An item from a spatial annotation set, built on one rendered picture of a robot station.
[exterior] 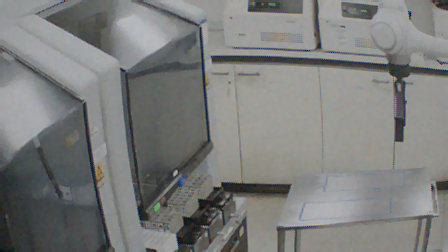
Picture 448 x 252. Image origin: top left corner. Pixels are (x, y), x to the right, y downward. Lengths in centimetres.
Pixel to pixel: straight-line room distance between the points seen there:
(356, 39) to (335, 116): 52
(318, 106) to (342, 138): 24
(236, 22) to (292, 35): 34
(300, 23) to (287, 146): 77
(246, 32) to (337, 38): 56
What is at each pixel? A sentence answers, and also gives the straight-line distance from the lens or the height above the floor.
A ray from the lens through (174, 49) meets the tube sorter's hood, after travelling 228.
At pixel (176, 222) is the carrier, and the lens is 233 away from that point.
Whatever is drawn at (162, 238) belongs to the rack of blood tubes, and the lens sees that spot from 220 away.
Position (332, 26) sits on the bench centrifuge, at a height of 108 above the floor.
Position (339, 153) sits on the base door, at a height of 29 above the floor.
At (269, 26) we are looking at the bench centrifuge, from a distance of 429.
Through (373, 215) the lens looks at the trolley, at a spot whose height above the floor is 82.
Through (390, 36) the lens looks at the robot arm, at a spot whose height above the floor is 153.
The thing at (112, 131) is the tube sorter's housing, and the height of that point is 127.
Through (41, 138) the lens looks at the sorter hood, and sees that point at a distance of 154.
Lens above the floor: 185
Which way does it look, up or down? 18 degrees down
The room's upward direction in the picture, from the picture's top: 4 degrees counter-clockwise
